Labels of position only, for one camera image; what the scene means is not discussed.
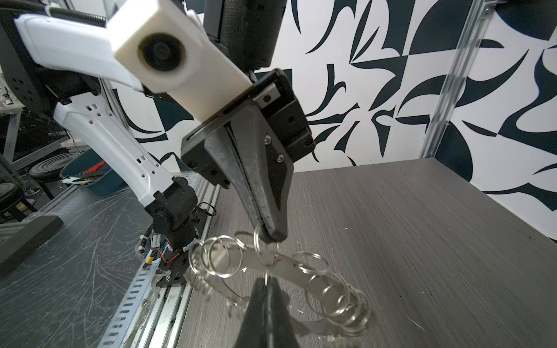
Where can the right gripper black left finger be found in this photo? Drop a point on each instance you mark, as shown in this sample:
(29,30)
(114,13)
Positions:
(252,331)

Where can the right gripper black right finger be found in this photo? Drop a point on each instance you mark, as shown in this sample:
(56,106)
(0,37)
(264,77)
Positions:
(279,330)

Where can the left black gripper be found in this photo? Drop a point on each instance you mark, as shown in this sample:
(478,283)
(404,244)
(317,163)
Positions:
(249,155)

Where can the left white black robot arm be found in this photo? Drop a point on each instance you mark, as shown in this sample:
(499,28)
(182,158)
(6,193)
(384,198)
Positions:
(52,58)

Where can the teal bin with tools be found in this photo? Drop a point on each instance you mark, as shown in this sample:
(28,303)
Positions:
(90,172)

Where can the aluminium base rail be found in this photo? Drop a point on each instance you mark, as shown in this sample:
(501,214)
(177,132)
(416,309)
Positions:
(179,220)

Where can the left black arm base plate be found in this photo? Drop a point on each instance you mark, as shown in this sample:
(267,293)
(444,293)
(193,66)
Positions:
(173,272)

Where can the white slotted cable duct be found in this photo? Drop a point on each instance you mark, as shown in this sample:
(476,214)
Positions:
(133,310)

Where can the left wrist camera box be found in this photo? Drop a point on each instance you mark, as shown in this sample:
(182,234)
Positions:
(168,50)

